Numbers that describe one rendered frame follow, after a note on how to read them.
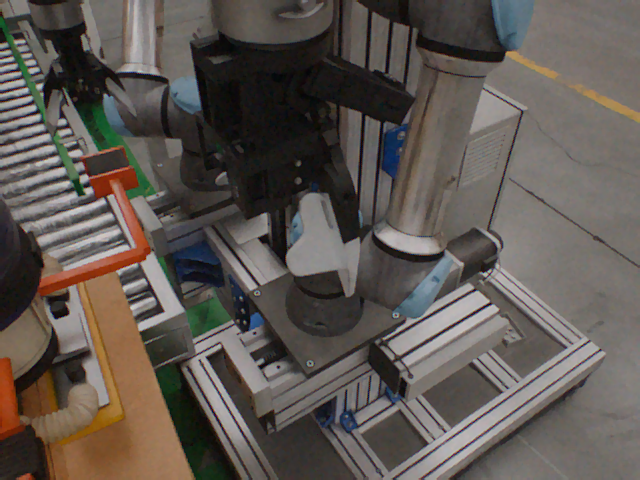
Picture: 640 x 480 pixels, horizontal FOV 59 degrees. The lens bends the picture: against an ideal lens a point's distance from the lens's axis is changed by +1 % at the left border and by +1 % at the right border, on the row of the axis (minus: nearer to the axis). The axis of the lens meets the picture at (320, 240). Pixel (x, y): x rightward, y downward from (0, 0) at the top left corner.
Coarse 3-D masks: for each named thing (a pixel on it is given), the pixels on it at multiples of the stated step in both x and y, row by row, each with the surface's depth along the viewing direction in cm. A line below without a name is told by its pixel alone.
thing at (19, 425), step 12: (0, 432) 70; (12, 432) 71; (24, 432) 72; (0, 444) 70; (12, 444) 70; (24, 444) 70; (36, 444) 71; (0, 456) 69; (12, 456) 69; (24, 456) 69; (36, 456) 69; (0, 468) 68; (12, 468) 68; (24, 468) 68; (36, 468) 67; (48, 468) 72
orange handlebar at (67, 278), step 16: (128, 208) 103; (128, 224) 100; (144, 240) 97; (112, 256) 95; (128, 256) 95; (144, 256) 96; (64, 272) 92; (80, 272) 92; (96, 272) 93; (48, 288) 91; (64, 288) 92; (0, 368) 79; (0, 384) 77; (0, 400) 76; (16, 400) 77; (16, 416) 74
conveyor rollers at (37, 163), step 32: (0, 64) 281; (32, 64) 280; (0, 96) 257; (0, 128) 239; (32, 128) 237; (64, 128) 243; (0, 160) 221; (32, 160) 225; (0, 192) 208; (32, 192) 207; (64, 192) 211; (32, 224) 195; (64, 224) 199; (96, 224) 196; (64, 256) 186; (96, 256) 183; (128, 288) 174
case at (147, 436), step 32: (96, 288) 122; (128, 320) 116; (128, 352) 110; (32, 384) 105; (128, 384) 105; (32, 416) 100; (128, 416) 100; (160, 416) 100; (64, 448) 96; (96, 448) 96; (128, 448) 96; (160, 448) 96
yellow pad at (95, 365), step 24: (72, 288) 105; (48, 312) 101; (72, 312) 101; (96, 336) 98; (72, 360) 91; (96, 360) 93; (48, 384) 91; (72, 384) 90; (96, 384) 90; (120, 408) 88
